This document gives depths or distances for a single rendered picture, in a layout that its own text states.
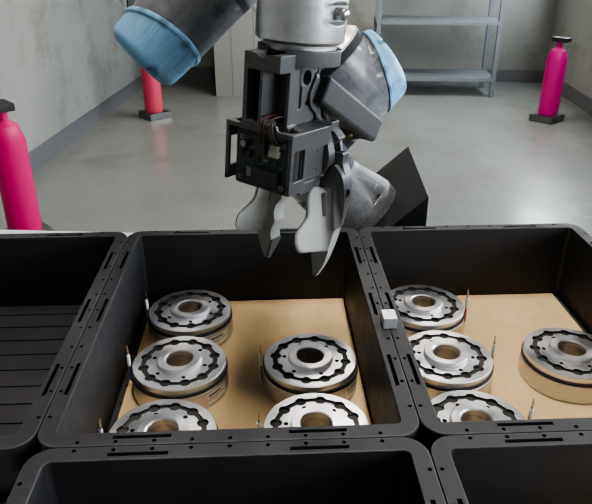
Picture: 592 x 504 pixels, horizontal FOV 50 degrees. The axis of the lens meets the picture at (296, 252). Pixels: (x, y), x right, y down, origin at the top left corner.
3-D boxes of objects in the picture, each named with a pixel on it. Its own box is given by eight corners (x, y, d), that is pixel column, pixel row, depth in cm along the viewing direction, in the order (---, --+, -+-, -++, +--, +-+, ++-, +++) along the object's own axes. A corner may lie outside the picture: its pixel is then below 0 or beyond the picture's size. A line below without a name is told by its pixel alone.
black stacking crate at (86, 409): (140, 309, 89) (131, 235, 84) (351, 304, 90) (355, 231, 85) (58, 556, 53) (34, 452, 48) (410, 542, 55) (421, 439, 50)
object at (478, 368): (507, 384, 67) (508, 380, 66) (413, 391, 66) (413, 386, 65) (473, 331, 76) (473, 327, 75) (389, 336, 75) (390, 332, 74)
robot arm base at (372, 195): (323, 232, 116) (286, 195, 113) (386, 177, 113) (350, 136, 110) (332, 263, 102) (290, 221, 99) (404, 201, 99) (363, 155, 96)
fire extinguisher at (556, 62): (569, 125, 490) (585, 39, 462) (533, 124, 491) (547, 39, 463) (558, 116, 514) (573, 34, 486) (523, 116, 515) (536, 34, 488)
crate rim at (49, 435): (131, 247, 85) (129, 231, 84) (355, 242, 86) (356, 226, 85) (35, 472, 49) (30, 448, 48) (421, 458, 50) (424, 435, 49)
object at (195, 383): (141, 341, 74) (141, 336, 74) (228, 339, 74) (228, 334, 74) (124, 396, 65) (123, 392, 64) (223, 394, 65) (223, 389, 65)
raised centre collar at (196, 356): (160, 350, 71) (159, 345, 71) (204, 349, 72) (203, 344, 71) (153, 376, 67) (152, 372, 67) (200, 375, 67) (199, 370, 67)
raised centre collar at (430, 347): (475, 367, 68) (475, 363, 68) (430, 370, 68) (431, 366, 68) (459, 342, 73) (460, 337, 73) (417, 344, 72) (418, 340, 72)
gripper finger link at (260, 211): (216, 256, 63) (235, 174, 58) (253, 239, 67) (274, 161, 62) (239, 272, 61) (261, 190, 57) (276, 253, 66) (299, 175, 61)
